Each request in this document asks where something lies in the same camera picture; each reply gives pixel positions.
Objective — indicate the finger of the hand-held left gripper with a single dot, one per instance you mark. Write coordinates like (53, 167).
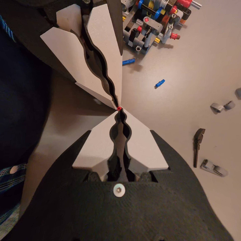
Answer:
(75, 62)
(109, 47)

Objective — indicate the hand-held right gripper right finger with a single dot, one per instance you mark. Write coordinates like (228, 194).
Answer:
(146, 148)

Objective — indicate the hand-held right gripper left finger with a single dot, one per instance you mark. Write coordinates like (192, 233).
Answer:
(94, 148)

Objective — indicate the blue lego pin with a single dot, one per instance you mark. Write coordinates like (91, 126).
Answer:
(160, 83)
(128, 61)

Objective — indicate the multicoloured lego technic assembly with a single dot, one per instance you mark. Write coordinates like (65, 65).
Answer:
(150, 22)

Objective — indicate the grey and dark lego connector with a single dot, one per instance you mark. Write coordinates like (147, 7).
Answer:
(230, 105)

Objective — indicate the light grey lego piece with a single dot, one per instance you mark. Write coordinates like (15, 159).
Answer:
(238, 93)

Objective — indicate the dark brown lever piece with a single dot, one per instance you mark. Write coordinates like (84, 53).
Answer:
(198, 146)

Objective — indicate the person's dark navy shirt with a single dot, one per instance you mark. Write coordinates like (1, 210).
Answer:
(22, 94)

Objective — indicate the person's plaid shirt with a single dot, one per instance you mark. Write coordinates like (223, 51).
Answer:
(11, 180)

